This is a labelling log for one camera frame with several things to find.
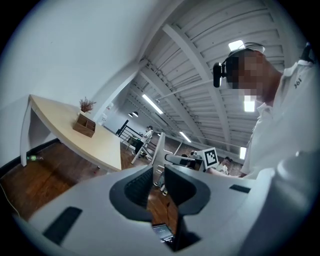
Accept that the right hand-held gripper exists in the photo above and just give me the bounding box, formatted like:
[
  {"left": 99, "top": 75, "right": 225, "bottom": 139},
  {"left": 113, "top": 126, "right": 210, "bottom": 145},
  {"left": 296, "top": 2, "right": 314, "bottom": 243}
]
[{"left": 164, "top": 147, "right": 219, "bottom": 174}]

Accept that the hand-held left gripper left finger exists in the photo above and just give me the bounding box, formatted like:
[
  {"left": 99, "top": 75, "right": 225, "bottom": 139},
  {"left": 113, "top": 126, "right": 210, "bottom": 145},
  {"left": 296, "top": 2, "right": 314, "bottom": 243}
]
[{"left": 109, "top": 165, "right": 154, "bottom": 223}]

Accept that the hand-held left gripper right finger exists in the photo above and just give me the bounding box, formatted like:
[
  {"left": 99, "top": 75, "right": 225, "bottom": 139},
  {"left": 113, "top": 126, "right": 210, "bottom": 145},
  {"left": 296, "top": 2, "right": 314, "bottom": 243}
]
[{"left": 163, "top": 164, "right": 211, "bottom": 252}]

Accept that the ceiling tube light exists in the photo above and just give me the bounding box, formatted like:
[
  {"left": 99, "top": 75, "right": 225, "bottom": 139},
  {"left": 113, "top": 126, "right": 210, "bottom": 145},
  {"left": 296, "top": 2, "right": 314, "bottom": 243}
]
[
  {"left": 141, "top": 93, "right": 165, "bottom": 115},
  {"left": 178, "top": 131, "right": 192, "bottom": 143}
]

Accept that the black screen device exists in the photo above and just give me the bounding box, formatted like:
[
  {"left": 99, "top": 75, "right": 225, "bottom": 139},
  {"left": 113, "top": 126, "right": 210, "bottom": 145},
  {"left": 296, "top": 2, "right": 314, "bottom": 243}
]
[{"left": 151, "top": 223, "right": 175, "bottom": 245}]

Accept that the beige wooden table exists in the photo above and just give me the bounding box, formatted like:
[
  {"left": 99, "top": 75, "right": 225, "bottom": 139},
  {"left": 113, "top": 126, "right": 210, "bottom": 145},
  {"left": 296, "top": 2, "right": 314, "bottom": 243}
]
[{"left": 19, "top": 94, "right": 123, "bottom": 173}]

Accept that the small wooden side table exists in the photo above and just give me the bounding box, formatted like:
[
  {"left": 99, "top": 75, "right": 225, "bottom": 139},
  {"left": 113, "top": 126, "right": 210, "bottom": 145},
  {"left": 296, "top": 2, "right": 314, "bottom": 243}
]
[{"left": 124, "top": 134, "right": 141, "bottom": 152}]

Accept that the black metal railing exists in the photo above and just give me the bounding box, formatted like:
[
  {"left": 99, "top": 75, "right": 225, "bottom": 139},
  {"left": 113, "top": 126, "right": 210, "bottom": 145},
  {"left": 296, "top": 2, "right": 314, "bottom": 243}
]
[{"left": 116, "top": 119, "right": 151, "bottom": 151}]

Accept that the white water dispenser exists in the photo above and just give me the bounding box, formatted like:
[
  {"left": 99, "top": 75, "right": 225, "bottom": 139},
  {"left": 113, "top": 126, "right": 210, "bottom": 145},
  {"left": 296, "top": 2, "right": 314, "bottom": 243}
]
[{"left": 98, "top": 103, "right": 113, "bottom": 127}]

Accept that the dark wooden organizer box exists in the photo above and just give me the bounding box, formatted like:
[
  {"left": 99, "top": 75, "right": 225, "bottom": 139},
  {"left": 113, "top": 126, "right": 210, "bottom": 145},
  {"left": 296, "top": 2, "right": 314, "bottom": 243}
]
[{"left": 72, "top": 113, "right": 97, "bottom": 139}]

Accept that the person's white shirt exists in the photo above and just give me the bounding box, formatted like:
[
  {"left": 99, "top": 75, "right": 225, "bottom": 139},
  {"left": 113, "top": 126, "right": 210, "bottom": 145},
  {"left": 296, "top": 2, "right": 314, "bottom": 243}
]
[{"left": 239, "top": 58, "right": 320, "bottom": 181}]

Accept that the reddish plant in white pot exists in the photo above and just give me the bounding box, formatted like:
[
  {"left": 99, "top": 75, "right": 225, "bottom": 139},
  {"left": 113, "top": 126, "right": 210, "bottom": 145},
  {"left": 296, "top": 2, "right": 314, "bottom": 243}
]
[{"left": 77, "top": 96, "right": 97, "bottom": 116}]

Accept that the person's head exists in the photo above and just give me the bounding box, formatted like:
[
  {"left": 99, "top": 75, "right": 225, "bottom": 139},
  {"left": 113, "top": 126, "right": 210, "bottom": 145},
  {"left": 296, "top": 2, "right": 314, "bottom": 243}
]
[{"left": 228, "top": 48, "right": 285, "bottom": 103}]

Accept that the black head-worn camera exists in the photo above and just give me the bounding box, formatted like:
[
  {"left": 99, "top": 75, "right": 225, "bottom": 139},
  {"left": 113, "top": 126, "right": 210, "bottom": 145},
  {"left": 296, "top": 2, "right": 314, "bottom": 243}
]
[{"left": 212, "top": 42, "right": 266, "bottom": 88}]

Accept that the white charger cable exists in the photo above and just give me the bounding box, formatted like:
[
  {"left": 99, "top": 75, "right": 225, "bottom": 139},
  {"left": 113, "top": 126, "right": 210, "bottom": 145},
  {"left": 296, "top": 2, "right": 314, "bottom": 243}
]
[{"left": 0, "top": 182, "right": 21, "bottom": 217}]

